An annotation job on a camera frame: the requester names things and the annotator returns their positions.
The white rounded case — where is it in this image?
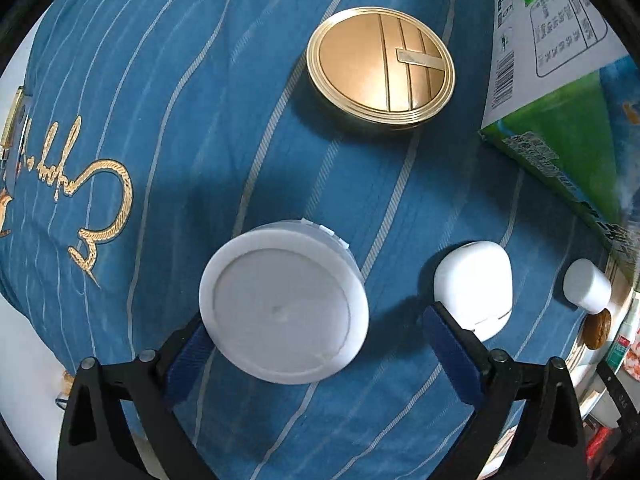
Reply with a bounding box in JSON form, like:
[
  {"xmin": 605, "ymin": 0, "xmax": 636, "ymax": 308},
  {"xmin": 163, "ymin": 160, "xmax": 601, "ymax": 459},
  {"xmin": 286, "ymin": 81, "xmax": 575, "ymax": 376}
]
[{"xmin": 433, "ymin": 241, "xmax": 514, "ymax": 343}]

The white spray bottle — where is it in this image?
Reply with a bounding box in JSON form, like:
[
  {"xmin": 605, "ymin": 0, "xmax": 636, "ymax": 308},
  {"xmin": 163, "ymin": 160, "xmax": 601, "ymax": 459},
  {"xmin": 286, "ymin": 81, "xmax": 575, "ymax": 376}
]
[{"xmin": 606, "ymin": 305, "xmax": 640, "ymax": 378}]

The round metallic compact case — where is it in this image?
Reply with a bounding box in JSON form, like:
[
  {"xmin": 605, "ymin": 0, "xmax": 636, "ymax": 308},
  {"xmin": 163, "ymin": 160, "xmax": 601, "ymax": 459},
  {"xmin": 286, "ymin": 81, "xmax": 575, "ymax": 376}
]
[{"xmin": 306, "ymin": 6, "xmax": 456, "ymax": 136}]

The printed cardboard box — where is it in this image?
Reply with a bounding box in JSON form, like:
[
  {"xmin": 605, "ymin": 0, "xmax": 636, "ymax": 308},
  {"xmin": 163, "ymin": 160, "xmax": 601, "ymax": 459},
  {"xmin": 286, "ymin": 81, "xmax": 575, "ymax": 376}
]
[{"xmin": 477, "ymin": 0, "xmax": 640, "ymax": 268}]

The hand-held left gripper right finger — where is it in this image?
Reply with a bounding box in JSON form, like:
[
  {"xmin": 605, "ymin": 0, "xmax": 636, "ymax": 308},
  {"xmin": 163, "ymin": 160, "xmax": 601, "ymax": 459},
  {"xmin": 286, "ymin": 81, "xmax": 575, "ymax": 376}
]
[{"xmin": 422, "ymin": 302, "xmax": 588, "ymax": 480}]

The white round jar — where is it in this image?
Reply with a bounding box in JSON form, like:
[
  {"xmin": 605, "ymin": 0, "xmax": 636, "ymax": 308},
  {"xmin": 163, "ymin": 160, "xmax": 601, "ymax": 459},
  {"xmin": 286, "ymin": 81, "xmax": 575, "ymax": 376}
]
[{"xmin": 198, "ymin": 218, "xmax": 371, "ymax": 386}]

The small brown round object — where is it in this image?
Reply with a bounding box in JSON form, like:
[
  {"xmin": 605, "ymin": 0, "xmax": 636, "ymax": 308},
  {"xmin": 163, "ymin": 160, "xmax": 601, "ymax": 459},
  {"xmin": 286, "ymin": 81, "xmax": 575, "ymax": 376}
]
[{"xmin": 582, "ymin": 308, "xmax": 613, "ymax": 351}]

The blue striped blanket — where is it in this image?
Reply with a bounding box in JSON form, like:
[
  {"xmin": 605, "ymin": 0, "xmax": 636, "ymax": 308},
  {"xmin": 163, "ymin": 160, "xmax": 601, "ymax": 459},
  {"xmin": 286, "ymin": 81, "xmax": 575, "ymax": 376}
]
[{"xmin": 0, "ymin": 0, "xmax": 626, "ymax": 480}]

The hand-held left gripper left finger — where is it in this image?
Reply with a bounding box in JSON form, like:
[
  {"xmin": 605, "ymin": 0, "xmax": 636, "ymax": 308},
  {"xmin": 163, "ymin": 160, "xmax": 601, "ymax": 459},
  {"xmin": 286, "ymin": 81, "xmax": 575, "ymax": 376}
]
[{"xmin": 56, "ymin": 310, "xmax": 221, "ymax": 480}]

